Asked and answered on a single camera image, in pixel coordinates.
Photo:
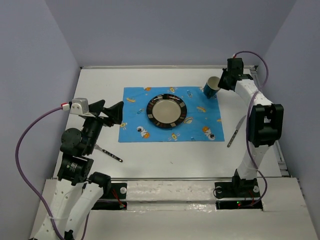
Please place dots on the blue space print placemat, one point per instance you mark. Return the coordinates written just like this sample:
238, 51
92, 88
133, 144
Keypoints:
202, 123

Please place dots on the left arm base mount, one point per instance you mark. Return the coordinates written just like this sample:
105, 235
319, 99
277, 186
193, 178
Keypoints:
114, 199

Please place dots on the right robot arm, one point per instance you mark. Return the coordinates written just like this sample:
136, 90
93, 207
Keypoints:
264, 123

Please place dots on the metal fork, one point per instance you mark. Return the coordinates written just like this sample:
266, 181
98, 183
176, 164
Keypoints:
97, 147

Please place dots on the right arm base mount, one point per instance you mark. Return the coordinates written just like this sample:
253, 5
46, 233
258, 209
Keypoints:
228, 198

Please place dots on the metal knife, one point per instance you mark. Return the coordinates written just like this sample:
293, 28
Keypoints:
237, 128

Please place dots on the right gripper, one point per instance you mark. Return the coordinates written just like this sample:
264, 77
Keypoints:
221, 83

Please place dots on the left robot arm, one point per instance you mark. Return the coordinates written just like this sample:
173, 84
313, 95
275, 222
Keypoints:
76, 189

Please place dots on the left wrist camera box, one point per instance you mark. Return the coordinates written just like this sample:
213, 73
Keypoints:
79, 106

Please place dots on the teal mug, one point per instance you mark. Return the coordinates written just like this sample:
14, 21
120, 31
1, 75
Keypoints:
211, 87

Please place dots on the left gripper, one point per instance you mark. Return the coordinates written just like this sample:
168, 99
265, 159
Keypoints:
115, 112

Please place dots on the black rimmed dinner plate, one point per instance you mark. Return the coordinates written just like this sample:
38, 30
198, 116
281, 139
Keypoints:
166, 111

